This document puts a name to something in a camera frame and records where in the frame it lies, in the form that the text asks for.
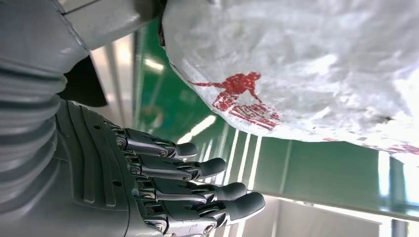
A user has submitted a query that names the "green conveyor belt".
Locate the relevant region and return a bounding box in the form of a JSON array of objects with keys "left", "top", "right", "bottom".
[{"left": 134, "top": 19, "right": 419, "bottom": 213}]

